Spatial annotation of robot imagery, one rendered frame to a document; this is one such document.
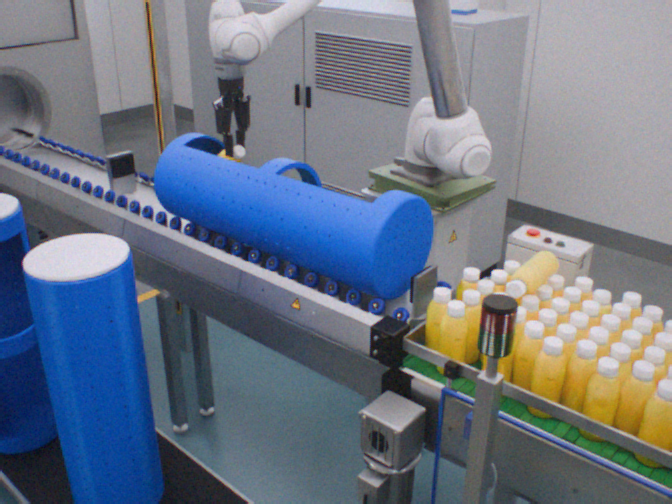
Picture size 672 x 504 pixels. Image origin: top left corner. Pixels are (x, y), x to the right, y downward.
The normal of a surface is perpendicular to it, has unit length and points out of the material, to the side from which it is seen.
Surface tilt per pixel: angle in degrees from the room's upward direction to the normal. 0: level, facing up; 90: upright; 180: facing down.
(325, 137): 90
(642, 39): 90
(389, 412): 0
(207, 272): 71
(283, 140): 90
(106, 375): 90
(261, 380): 0
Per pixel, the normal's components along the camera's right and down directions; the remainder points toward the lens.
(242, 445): 0.01, -0.90
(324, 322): -0.60, 0.01
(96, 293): 0.57, 0.37
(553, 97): -0.67, 0.32
